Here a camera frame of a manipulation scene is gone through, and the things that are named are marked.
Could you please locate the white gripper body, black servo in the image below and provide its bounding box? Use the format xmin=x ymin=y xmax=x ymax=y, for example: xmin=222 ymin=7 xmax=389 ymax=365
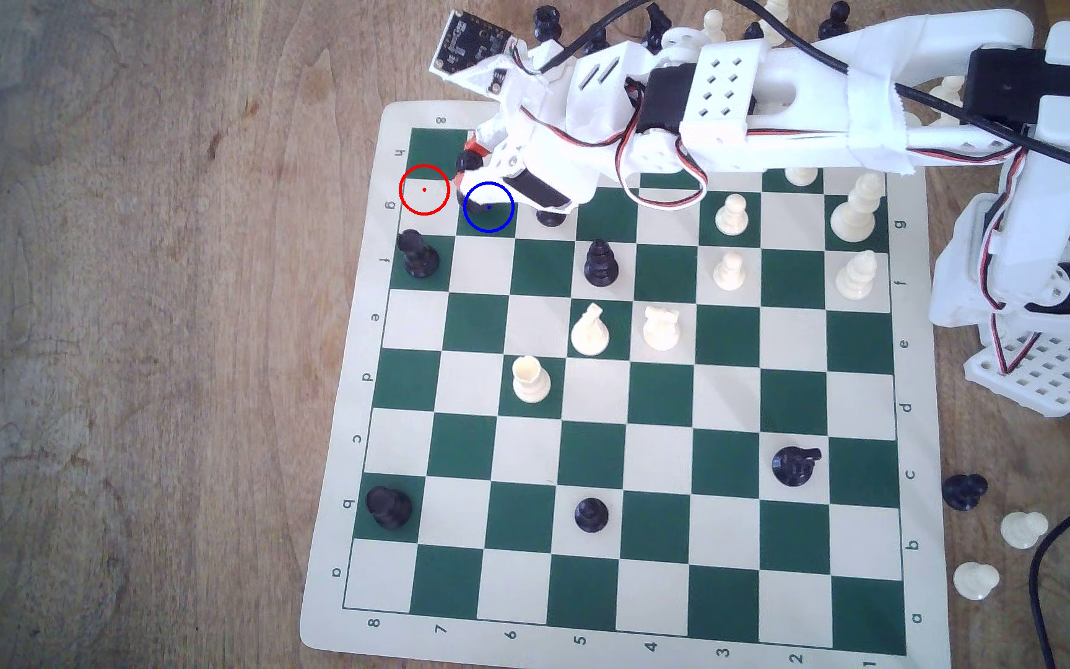
xmin=496 ymin=46 xmax=653 ymax=213

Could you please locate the black chess knight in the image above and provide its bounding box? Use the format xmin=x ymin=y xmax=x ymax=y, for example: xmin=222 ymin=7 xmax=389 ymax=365
xmin=772 ymin=446 xmax=822 ymax=488

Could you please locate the camera circuit board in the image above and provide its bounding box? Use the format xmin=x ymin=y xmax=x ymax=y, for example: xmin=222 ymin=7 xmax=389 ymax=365
xmin=430 ymin=11 xmax=513 ymax=94

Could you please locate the red black white servo wire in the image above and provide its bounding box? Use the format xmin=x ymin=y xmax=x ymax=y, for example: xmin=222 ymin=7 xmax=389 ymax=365
xmin=979 ymin=153 xmax=1036 ymax=373
xmin=617 ymin=79 xmax=711 ymax=213

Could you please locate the white chess queen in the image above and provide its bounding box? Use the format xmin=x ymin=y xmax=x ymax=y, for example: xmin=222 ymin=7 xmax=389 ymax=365
xmin=829 ymin=172 xmax=885 ymax=245

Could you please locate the black chess rook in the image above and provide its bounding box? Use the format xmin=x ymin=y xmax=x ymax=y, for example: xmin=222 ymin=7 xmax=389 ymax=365
xmin=365 ymin=486 xmax=414 ymax=533

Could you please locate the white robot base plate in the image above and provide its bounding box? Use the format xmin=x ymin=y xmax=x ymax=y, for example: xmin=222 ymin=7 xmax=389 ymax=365
xmin=962 ymin=237 xmax=1070 ymax=419

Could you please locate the white chess rook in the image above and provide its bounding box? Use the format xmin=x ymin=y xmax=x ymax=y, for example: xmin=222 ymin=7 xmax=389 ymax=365
xmin=643 ymin=305 xmax=682 ymax=352

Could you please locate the short black camera cable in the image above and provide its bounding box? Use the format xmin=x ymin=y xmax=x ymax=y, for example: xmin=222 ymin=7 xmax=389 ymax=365
xmin=535 ymin=0 xmax=650 ymax=74

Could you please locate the black chess bishop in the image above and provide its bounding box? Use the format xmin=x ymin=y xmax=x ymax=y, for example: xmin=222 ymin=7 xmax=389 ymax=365
xmin=398 ymin=229 xmax=441 ymax=280

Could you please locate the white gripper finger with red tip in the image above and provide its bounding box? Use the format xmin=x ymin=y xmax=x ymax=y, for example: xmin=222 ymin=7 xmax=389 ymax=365
xmin=474 ymin=154 xmax=538 ymax=191
xmin=463 ymin=119 xmax=541 ymax=157

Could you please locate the long black cable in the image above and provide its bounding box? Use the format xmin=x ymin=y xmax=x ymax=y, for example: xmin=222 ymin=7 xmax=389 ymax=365
xmin=737 ymin=0 xmax=1070 ymax=182

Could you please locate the green and white chess mat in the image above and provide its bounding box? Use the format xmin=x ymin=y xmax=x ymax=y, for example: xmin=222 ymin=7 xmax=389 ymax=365
xmin=298 ymin=100 xmax=954 ymax=669

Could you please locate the white chess bishop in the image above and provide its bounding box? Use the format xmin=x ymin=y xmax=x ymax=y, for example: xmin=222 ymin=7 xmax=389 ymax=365
xmin=836 ymin=249 xmax=879 ymax=301

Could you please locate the white chess knight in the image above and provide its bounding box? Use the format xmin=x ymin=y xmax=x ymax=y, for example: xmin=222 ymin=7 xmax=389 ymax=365
xmin=570 ymin=303 xmax=611 ymax=358

